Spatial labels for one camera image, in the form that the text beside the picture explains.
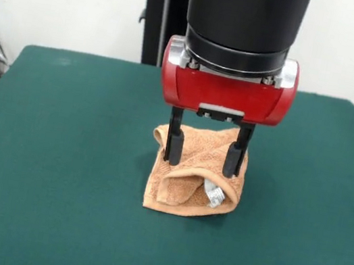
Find tan terry washcloth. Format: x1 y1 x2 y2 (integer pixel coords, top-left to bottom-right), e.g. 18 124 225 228
139 112 255 226

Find dark green table cloth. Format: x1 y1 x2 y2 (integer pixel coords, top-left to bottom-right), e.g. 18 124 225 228
0 37 354 265

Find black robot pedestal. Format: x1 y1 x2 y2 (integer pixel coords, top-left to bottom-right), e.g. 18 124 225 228
120 0 193 71

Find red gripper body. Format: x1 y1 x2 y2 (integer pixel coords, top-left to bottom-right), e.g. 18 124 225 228
153 33 303 133

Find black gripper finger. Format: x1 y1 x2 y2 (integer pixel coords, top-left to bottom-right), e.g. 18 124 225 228
161 105 191 168
222 118 257 182

